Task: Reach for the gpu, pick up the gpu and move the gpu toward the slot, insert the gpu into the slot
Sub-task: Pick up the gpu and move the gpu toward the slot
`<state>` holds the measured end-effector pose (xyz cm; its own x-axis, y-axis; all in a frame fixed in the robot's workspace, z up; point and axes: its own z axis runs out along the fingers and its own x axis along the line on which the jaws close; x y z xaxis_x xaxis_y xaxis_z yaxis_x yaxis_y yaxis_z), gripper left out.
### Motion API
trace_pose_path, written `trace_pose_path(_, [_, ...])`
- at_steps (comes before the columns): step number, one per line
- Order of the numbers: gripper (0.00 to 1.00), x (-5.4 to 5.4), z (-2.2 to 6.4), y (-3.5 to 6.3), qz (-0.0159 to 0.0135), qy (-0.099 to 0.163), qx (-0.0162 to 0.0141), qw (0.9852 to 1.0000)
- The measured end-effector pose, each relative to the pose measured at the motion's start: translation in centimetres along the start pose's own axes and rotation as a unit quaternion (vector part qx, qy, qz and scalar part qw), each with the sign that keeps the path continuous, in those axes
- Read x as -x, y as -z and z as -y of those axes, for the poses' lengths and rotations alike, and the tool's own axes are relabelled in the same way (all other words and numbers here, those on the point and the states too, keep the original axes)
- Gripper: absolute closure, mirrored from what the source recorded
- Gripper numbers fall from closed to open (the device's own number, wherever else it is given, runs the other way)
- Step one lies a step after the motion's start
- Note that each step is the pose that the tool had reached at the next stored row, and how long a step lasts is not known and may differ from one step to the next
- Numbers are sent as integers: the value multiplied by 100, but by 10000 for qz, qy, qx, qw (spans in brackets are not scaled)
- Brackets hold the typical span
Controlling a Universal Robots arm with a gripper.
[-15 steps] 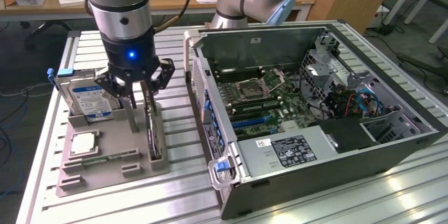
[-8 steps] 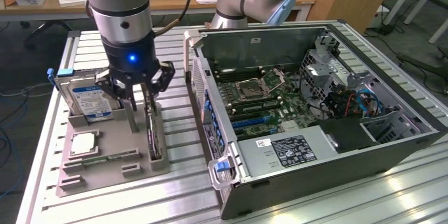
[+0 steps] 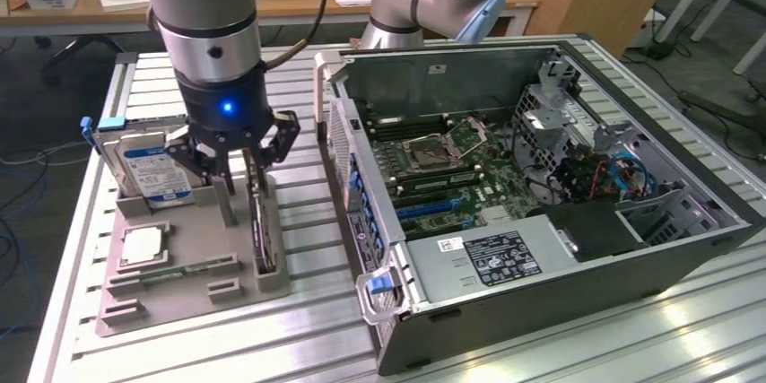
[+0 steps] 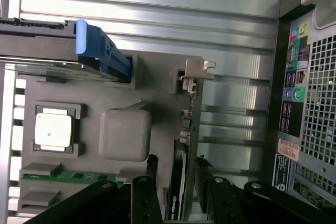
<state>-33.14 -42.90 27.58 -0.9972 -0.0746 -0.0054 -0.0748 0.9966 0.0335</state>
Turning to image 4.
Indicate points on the grey plastic parts rack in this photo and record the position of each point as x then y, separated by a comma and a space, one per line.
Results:
92, 95

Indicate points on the silver CPU chip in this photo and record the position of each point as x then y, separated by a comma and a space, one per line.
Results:
53, 129

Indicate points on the open black PC case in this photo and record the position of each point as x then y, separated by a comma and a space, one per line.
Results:
317, 103

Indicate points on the green RAM stick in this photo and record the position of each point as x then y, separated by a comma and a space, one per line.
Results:
78, 176

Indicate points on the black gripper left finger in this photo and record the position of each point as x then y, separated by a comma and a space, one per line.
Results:
147, 203

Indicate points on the hard disk with blue caddy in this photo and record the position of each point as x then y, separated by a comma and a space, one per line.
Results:
102, 48

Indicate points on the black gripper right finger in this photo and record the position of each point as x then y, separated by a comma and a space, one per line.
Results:
220, 203

